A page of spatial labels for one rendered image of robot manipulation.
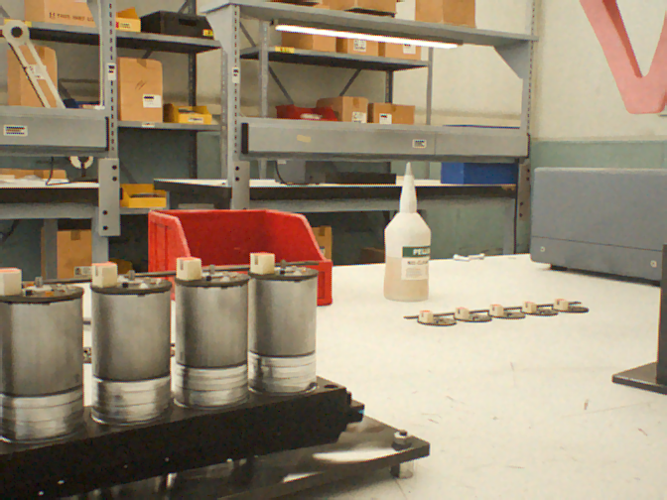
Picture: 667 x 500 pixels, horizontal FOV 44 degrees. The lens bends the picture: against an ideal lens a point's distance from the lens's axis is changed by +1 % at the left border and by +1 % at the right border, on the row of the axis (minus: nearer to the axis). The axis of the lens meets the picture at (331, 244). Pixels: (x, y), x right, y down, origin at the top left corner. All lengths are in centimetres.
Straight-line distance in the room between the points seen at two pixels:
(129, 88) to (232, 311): 417
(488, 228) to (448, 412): 597
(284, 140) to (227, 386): 256
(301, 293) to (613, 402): 16
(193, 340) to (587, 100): 603
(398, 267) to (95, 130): 204
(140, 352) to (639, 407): 22
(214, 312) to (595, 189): 54
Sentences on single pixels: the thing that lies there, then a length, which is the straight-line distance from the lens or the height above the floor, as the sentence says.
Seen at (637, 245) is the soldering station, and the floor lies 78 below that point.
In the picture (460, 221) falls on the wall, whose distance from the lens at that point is 612.
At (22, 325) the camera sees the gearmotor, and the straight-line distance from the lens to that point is 25.
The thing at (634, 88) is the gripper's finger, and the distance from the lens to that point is 38.
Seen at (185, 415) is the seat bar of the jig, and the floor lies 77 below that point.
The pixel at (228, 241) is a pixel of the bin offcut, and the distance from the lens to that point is 66.
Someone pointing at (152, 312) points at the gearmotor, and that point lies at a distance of 26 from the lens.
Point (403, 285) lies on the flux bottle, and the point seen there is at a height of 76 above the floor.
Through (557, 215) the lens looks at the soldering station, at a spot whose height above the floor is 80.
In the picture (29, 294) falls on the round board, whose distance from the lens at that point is 25.
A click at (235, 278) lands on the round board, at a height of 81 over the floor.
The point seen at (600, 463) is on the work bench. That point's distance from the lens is 31.
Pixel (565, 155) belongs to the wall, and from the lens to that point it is 635.
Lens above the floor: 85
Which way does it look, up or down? 6 degrees down
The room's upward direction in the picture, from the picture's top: 1 degrees clockwise
